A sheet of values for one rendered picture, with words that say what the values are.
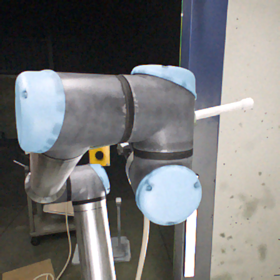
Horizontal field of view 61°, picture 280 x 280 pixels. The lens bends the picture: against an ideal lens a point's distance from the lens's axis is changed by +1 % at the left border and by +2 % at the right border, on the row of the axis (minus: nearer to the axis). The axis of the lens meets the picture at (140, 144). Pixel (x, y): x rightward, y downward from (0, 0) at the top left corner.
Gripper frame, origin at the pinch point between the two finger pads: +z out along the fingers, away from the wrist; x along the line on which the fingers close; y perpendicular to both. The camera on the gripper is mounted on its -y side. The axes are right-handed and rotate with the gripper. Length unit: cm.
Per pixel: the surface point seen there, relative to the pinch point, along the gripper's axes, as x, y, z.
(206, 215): 38, 63, 52
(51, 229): -96, 120, 203
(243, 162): 63, 37, 50
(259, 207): 69, 67, 50
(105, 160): -11, 22, 70
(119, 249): -15, 74, 60
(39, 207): -113, 103, 237
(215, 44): 57, -27, 51
